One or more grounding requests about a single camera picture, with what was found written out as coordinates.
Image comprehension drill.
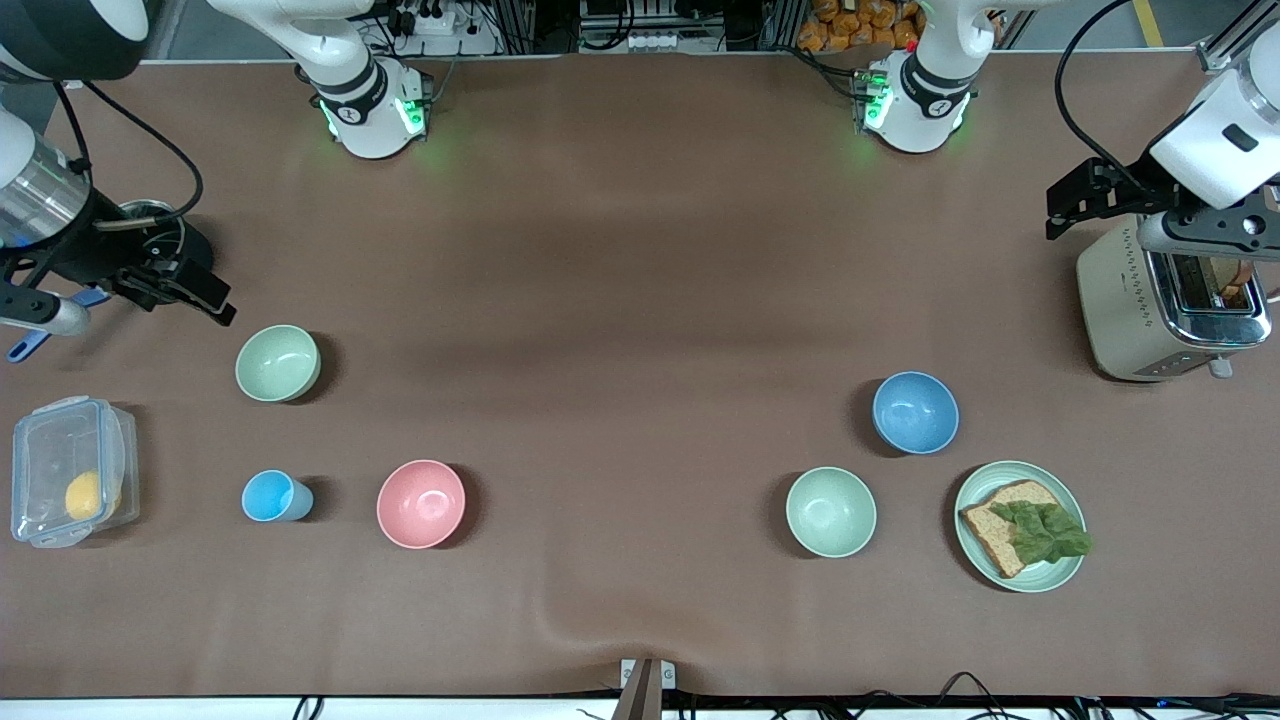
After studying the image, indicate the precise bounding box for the light green bowl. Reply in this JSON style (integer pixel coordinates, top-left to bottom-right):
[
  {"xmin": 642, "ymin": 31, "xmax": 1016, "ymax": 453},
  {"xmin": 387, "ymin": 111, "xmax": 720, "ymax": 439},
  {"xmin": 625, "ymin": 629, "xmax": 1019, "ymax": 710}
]
[
  {"xmin": 785, "ymin": 466, "xmax": 878, "ymax": 558},
  {"xmin": 235, "ymin": 325, "xmax": 322, "ymax": 403}
]

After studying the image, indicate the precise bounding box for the blue bowl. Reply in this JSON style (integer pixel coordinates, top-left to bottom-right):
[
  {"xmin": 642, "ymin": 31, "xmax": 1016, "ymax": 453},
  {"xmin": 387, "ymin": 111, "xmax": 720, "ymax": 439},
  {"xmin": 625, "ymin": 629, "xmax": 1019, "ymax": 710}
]
[{"xmin": 872, "ymin": 371, "xmax": 960, "ymax": 456}]

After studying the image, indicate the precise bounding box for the pink bowl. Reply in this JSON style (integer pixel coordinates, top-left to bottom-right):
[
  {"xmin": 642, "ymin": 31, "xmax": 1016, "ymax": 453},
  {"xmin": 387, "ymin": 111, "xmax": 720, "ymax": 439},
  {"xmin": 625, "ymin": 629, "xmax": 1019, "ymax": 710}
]
[{"xmin": 376, "ymin": 459, "xmax": 467, "ymax": 550}]

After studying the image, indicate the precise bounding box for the glass lid with blue knob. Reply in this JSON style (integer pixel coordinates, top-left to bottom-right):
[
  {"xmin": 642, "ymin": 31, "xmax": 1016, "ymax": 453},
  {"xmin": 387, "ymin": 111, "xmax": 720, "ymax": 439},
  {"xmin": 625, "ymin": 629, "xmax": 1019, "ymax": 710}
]
[{"xmin": 118, "ymin": 200, "xmax": 187, "ymax": 263}]

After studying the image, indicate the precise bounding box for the beige metal toaster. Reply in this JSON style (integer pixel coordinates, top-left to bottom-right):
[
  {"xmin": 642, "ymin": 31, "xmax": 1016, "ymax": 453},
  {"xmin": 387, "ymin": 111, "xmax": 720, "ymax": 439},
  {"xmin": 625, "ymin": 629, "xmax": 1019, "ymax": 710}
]
[{"xmin": 1077, "ymin": 213, "xmax": 1273, "ymax": 383}]

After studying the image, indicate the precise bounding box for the brown toast slice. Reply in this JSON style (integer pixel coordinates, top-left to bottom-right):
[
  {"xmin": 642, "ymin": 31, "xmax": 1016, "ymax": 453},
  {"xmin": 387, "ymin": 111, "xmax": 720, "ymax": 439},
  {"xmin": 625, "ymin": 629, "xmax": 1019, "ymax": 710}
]
[{"xmin": 1213, "ymin": 257, "xmax": 1257, "ymax": 307}]

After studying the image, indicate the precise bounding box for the clear plastic food container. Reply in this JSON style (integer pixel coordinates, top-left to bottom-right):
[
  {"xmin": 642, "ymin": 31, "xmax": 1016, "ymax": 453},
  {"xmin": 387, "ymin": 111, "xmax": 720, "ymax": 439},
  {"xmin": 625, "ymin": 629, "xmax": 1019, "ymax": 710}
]
[{"xmin": 10, "ymin": 396, "xmax": 141, "ymax": 549}]

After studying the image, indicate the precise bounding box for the blue plastic cup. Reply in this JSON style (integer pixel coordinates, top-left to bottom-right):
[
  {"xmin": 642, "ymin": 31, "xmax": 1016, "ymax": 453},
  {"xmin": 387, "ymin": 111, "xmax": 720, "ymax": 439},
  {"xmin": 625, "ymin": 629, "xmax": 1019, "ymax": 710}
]
[{"xmin": 241, "ymin": 470, "xmax": 314, "ymax": 523}]

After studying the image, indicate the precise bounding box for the yellow lemon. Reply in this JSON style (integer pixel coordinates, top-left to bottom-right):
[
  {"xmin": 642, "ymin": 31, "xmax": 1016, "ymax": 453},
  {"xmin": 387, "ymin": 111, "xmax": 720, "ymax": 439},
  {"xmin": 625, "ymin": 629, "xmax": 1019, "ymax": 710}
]
[{"xmin": 65, "ymin": 471, "xmax": 121, "ymax": 522}]

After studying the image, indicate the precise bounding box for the light green plate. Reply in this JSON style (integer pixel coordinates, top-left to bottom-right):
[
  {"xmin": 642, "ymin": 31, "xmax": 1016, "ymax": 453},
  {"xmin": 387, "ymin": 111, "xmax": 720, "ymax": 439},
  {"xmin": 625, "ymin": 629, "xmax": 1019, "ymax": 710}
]
[{"xmin": 953, "ymin": 460, "xmax": 1087, "ymax": 594}]

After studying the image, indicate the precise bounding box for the orange snack bag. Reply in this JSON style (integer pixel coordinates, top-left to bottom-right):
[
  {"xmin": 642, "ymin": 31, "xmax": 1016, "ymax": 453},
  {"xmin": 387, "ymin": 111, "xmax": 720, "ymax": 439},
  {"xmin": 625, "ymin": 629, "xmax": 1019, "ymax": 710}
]
[{"xmin": 797, "ymin": 0, "xmax": 923, "ymax": 53}]

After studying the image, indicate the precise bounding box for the green lettuce leaf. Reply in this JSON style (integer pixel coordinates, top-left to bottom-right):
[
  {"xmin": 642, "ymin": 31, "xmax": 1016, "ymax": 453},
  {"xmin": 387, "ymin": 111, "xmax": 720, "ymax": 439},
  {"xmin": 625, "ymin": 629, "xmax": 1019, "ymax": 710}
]
[{"xmin": 988, "ymin": 499, "xmax": 1094, "ymax": 567}]

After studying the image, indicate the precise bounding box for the wholegrain bread slice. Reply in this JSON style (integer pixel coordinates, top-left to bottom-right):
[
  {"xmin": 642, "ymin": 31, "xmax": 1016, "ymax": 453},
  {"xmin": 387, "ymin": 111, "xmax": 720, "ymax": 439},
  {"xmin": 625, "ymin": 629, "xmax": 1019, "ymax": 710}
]
[{"xmin": 959, "ymin": 479, "xmax": 1063, "ymax": 580}]

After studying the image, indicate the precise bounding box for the white power strip with plugs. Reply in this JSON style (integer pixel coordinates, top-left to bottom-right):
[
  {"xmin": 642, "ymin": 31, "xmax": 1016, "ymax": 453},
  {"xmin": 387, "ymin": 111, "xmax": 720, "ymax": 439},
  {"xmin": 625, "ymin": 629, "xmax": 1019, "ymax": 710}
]
[{"xmin": 398, "ymin": 5, "xmax": 501, "ymax": 57}]

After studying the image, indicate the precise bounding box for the brown table mat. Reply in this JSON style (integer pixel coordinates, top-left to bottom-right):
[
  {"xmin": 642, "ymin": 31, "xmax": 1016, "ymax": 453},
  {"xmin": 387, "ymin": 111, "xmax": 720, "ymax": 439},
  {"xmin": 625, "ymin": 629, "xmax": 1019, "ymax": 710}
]
[{"xmin": 0, "ymin": 50, "xmax": 1280, "ymax": 699}]

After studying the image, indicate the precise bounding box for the long white power strip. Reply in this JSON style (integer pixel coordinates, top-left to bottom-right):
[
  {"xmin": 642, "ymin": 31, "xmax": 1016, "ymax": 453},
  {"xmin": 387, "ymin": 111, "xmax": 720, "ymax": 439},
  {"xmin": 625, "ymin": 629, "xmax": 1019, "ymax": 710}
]
[{"xmin": 578, "ymin": 33, "xmax": 727, "ymax": 54}]

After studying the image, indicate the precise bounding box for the black pot with blue handle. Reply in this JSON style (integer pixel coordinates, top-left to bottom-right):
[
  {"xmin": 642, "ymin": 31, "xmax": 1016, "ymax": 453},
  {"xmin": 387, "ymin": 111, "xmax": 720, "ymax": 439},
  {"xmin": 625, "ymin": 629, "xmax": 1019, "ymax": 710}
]
[{"xmin": 8, "ymin": 200, "xmax": 214, "ymax": 363}]

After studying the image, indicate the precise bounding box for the aluminium frame profile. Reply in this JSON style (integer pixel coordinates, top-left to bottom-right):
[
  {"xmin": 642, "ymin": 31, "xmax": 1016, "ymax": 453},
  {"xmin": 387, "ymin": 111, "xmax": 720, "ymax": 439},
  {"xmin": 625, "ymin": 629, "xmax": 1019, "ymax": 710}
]
[{"xmin": 1195, "ymin": 0, "xmax": 1280, "ymax": 73}]

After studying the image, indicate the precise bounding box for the metal table clamp bracket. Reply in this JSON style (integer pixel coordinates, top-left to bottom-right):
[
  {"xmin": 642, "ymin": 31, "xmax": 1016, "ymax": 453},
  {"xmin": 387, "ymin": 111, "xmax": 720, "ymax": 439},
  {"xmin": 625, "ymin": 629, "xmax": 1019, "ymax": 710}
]
[{"xmin": 612, "ymin": 658, "xmax": 677, "ymax": 720}]

